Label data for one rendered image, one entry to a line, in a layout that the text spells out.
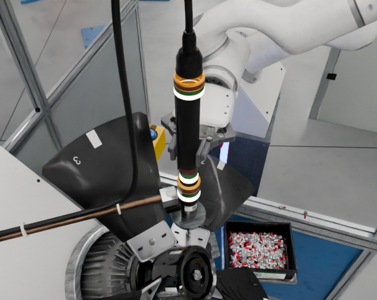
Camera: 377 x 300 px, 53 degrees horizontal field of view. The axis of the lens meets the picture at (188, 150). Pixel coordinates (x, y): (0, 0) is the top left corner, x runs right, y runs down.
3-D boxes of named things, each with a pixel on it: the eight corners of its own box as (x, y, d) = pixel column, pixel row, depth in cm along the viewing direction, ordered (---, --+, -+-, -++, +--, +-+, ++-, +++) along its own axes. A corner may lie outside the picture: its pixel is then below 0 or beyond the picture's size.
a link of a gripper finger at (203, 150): (223, 143, 67) (213, 172, 63) (206, 139, 68) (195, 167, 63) (224, 130, 65) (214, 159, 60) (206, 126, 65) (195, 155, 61)
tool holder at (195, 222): (167, 237, 76) (165, 211, 69) (159, 208, 81) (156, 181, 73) (209, 225, 78) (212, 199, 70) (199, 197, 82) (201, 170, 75)
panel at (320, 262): (152, 259, 196) (140, 184, 146) (153, 258, 196) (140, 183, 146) (314, 310, 179) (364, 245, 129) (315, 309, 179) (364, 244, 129)
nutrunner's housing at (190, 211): (182, 231, 80) (178, 42, 45) (177, 216, 82) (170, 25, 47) (200, 227, 80) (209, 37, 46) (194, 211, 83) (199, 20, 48)
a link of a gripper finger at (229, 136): (246, 132, 67) (223, 147, 65) (215, 110, 71) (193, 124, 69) (246, 127, 66) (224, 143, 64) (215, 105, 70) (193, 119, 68)
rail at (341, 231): (128, 184, 145) (126, 172, 139) (133, 177, 148) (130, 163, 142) (376, 253, 127) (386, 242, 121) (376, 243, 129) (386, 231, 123)
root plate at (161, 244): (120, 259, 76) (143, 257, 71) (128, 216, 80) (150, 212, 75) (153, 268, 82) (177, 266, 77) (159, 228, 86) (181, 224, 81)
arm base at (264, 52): (233, 21, 133) (279, -6, 121) (263, 57, 143) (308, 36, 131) (223, 58, 123) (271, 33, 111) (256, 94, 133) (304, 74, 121)
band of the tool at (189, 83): (178, 104, 52) (178, 88, 50) (170, 85, 55) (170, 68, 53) (208, 98, 53) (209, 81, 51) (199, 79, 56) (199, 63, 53)
